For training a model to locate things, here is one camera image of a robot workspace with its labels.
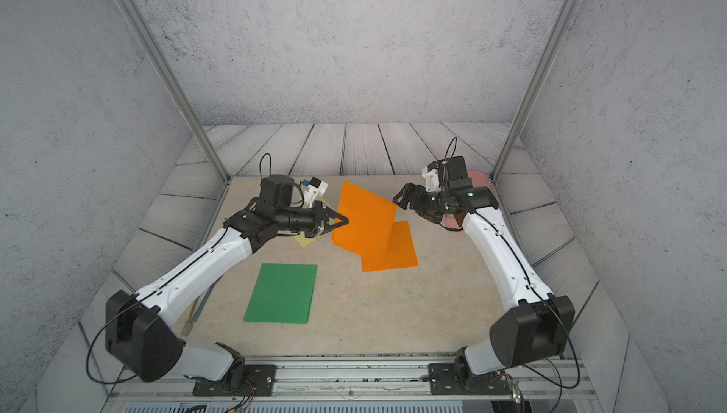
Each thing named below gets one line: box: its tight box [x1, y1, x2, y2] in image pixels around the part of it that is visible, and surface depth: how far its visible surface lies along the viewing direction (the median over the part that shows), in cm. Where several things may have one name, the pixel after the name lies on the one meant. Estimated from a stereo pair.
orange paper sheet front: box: [360, 220, 420, 273], surface depth 96 cm
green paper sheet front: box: [243, 263, 319, 324], surface depth 93 cm
